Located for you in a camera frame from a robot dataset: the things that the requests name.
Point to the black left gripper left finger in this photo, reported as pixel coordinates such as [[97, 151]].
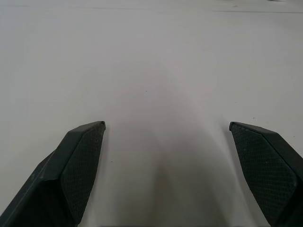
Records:
[[61, 175]]

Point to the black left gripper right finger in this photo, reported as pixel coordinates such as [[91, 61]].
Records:
[[270, 170]]

